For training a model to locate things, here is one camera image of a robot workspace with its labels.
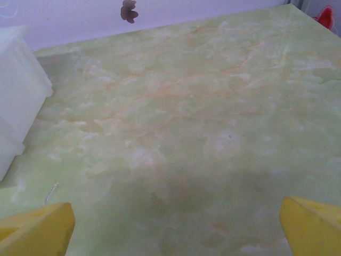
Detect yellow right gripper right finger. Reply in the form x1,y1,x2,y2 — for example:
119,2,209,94
279,196,341,256

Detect white plastic sorting bin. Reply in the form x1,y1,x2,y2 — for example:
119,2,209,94
0,25,53,182

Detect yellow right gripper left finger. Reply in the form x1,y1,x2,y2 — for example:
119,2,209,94
0,202,76,256

